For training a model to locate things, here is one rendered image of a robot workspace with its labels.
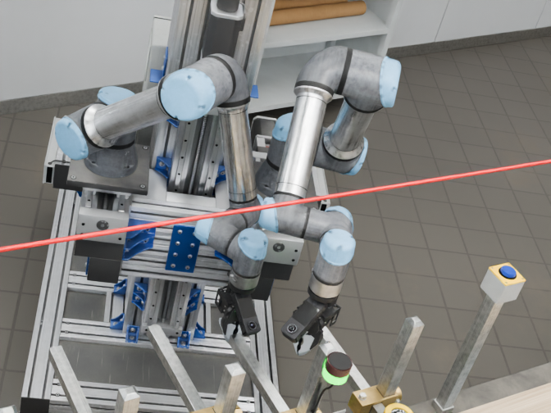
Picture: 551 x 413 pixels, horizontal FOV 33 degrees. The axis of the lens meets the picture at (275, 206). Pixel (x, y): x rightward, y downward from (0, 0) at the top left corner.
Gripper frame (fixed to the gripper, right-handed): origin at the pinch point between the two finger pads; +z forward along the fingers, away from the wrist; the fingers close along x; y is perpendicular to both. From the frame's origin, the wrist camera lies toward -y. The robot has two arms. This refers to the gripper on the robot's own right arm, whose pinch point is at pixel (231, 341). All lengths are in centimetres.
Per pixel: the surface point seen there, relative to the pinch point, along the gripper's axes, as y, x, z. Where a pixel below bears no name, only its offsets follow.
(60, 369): -7, 51, -13
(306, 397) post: -31.3, -2.3, -11.3
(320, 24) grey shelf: 218, -169, 31
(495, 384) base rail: -29, -78, 13
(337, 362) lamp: -36.1, -3.2, -28.5
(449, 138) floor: 173, -245, 83
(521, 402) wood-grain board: -49, -61, -7
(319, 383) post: -32.8, -3.3, -17.9
